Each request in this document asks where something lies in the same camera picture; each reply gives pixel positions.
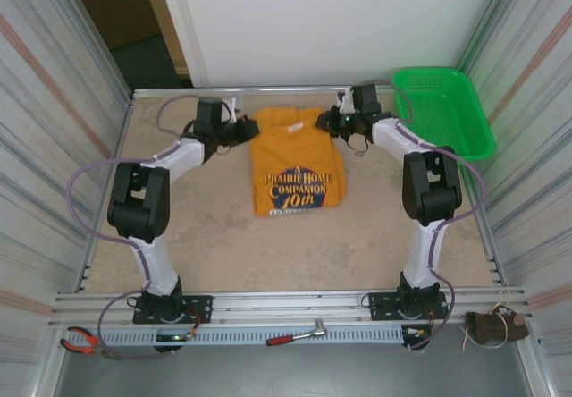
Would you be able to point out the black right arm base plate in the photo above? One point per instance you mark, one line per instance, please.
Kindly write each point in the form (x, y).
(380, 305)

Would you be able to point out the green plastic basket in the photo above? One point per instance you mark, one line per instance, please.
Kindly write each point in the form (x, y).
(442, 115)

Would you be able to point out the small round cork disc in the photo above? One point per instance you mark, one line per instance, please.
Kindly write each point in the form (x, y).
(519, 319)

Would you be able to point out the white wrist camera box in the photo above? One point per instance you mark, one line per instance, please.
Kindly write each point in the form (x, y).
(346, 106)
(230, 104)

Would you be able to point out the brown cloth pouch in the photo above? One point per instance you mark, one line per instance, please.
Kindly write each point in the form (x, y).
(487, 327)

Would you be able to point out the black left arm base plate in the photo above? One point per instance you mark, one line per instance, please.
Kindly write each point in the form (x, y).
(201, 307)

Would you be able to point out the aluminium side rail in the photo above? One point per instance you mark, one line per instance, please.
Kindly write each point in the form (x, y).
(123, 133)
(484, 236)

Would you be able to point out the wide aluminium mounting rail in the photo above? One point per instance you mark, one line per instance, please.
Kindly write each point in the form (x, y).
(290, 303)

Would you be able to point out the brown wooden panel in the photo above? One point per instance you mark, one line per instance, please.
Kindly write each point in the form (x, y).
(111, 3)

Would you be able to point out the white door frame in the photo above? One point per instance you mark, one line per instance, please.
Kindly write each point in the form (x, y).
(183, 26)

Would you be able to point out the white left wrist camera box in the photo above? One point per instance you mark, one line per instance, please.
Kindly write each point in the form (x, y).
(230, 104)

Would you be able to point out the orange t-shirt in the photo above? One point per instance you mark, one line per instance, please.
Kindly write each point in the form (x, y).
(290, 160)

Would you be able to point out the beige door jamb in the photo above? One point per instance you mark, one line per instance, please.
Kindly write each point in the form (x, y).
(166, 26)

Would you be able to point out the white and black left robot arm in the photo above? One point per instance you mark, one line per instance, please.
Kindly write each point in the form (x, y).
(138, 200)

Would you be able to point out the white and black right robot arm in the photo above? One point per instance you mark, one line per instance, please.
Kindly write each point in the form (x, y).
(431, 191)

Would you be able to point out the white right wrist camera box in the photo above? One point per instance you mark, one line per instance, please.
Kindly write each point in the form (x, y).
(346, 106)

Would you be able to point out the thin aluminium table-edge rail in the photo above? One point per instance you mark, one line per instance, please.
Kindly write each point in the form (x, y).
(290, 90)

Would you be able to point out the black controller board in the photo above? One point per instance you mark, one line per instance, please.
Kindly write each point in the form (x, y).
(172, 338)
(415, 334)

